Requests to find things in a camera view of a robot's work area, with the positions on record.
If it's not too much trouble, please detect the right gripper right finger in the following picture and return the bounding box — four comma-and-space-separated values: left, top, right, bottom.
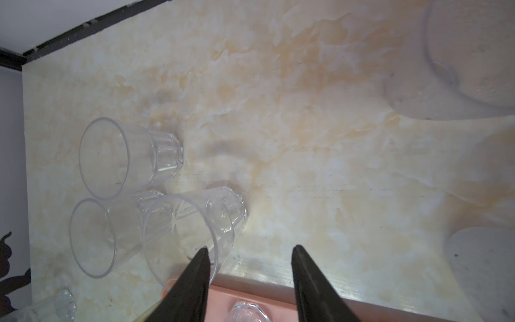
291, 245, 360, 322

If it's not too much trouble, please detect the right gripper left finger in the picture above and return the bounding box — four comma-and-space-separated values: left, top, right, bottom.
146, 247, 211, 322

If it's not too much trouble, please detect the pink tray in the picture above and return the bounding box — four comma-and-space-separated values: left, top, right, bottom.
160, 277, 455, 322

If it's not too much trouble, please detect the clear cup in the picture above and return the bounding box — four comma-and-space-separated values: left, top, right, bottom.
79, 118, 184, 201
69, 190, 164, 279
143, 186, 248, 291
385, 1, 514, 120
225, 301, 272, 322

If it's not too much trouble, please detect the amber plastic cup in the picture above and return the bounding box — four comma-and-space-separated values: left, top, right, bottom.
1, 289, 76, 322

